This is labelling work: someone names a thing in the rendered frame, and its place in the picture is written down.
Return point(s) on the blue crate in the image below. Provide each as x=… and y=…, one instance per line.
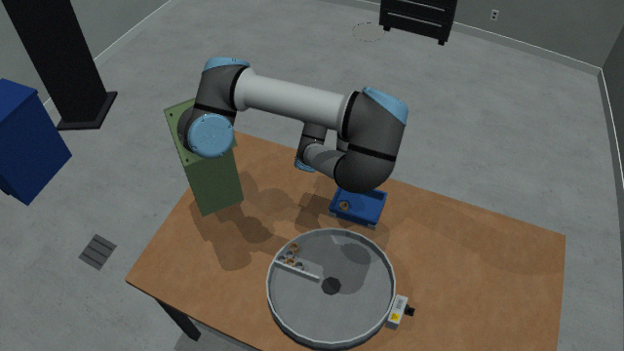
x=363, y=208

